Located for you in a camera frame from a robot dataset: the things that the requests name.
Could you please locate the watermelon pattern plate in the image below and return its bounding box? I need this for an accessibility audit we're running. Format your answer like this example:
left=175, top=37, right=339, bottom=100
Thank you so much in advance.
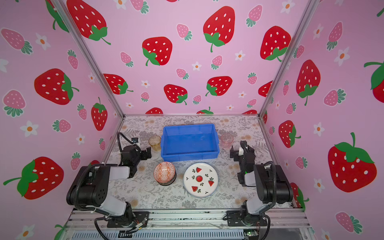
left=183, top=163, right=219, bottom=198

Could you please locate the pink transparent cup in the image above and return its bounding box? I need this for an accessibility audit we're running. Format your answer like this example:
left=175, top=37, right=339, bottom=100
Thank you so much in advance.
left=220, top=133, right=234, bottom=149

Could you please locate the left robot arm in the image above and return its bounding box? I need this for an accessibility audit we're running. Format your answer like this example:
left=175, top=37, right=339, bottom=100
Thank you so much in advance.
left=66, top=145, right=152, bottom=230

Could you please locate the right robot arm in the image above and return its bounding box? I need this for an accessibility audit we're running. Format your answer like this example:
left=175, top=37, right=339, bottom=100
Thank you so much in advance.
left=223, top=146, right=293, bottom=227

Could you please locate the blue plastic bin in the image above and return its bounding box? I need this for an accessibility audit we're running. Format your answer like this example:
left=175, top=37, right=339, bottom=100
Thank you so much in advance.
left=161, top=124, right=220, bottom=162

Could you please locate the orange patterned top bowl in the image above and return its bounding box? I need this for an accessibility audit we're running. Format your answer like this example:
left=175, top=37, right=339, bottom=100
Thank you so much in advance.
left=154, top=162, right=176, bottom=182

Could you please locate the dark striped bottom bowl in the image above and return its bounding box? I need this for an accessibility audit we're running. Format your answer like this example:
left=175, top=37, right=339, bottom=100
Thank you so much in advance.
left=158, top=174, right=177, bottom=186

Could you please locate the green lit circuit board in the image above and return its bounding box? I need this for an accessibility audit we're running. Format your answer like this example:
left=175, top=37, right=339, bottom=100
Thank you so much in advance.
left=244, top=230, right=259, bottom=240

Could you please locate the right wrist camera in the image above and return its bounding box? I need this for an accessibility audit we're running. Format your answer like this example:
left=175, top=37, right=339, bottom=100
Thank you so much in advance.
left=239, top=141, right=248, bottom=156

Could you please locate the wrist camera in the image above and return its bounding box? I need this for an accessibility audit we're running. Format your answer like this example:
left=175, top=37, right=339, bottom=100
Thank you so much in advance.
left=131, top=138, right=140, bottom=145
left=239, top=141, right=248, bottom=156

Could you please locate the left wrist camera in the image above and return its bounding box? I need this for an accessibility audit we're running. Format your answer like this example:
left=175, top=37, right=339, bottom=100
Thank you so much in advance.
left=131, top=138, right=140, bottom=145

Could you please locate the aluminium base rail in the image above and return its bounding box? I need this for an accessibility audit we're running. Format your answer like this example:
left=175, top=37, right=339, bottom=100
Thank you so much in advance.
left=58, top=209, right=316, bottom=240

